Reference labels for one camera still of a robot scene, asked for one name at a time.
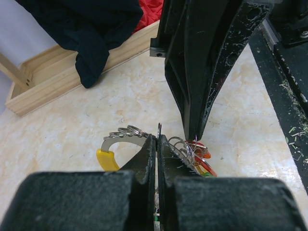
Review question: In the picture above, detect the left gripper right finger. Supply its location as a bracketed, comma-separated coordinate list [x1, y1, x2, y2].
[157, 135, 199, 231]

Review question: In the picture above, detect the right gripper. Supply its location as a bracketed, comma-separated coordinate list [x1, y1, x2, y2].
[150, 0, 274, 141]

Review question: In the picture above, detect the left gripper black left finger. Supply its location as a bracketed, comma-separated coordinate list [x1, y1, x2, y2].
[121, 134, 156, 231]

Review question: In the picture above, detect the bunch of tagged keys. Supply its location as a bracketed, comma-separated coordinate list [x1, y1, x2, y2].
[154, 136, 217, 231]

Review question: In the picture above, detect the large metal keyring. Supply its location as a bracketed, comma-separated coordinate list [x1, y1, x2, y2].
[95, 123, 164, 172]

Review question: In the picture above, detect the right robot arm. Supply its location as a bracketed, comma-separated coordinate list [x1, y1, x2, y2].
[150, 0, 308, 141]

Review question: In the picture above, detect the red cloth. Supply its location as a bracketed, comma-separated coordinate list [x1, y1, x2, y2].
[132, 0, 164, 34]

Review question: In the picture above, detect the dark navy jersey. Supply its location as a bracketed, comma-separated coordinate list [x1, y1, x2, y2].
[18, 0, 143, 89]

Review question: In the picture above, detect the wooden clothes rack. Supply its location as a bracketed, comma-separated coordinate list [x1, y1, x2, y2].
[0, 21, 159, 116]

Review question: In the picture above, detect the aluminium frame rail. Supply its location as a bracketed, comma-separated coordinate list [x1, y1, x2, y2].
[260, 17, 280, 52]

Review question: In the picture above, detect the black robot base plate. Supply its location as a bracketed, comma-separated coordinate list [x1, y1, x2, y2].
[249, 29, 308, 191]

